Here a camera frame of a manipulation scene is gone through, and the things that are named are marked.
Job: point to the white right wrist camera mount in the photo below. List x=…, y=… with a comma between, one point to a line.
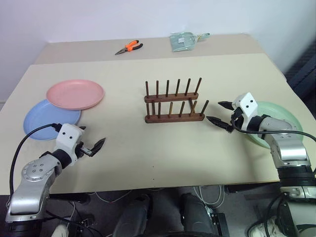
x=248, y=102

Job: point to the black table frame bar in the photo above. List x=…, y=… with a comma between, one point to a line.
x=251, y=188
x=66, y=197

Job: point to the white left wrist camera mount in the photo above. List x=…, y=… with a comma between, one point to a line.
x=67, y=134

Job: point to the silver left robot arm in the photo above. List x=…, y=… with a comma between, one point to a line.
x=29, y=187

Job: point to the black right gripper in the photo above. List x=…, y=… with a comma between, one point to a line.
x=234, y=118

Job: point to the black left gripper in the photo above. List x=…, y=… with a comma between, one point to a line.
x=83, y=150

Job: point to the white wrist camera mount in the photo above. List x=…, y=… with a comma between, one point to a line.
x=67, y=134
x=248, y=102

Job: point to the wooden dish rack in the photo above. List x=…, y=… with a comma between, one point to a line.
x=172, y=119

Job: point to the beige shoe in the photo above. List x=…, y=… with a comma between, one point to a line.
x=60, y=230

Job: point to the white shoe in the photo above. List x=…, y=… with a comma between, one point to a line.
x=263, y=227

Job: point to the green dustpan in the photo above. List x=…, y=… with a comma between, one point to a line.
x=181, y=42

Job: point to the dark rounded shape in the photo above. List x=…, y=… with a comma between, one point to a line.
x=133, y=214
x=195, y=214

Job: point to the pink plate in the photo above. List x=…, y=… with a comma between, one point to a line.
x=74, y=95

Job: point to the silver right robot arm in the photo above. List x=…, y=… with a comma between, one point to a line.
x=291, y=148

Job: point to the black ribbed object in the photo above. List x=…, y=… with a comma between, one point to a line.
x=304, y=71

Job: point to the blue plate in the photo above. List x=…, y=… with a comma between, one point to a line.
x=39, y=121

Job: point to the green plate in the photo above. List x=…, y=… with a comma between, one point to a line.
x=279, y=111

